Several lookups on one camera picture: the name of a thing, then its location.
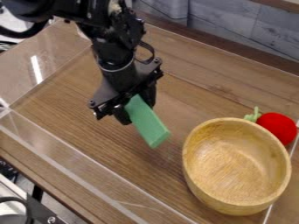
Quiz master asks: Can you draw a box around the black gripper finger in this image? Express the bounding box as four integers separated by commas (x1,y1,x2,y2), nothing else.
114,104,133,125
139,80,157,108

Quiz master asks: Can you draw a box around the clear acrylic enclosure wall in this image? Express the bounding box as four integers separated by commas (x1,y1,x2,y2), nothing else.
0,18,299,224

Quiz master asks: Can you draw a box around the light brown wooden bowl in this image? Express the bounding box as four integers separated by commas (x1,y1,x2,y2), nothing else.
182,117,293,216

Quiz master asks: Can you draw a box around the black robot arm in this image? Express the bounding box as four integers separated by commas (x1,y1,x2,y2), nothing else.
0,0,165,125

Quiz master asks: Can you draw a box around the red plush tomato toy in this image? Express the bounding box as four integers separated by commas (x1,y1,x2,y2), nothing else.
245,107,298,145

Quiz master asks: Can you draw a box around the green rectangular block stick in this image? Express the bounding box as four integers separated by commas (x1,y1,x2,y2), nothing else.
126,94,171,149

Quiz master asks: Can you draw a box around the black clamp bracket with bolt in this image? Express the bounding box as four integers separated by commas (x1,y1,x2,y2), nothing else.
0,195,70,224

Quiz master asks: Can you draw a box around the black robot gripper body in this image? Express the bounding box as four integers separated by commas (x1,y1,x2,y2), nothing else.
89,50,165,120

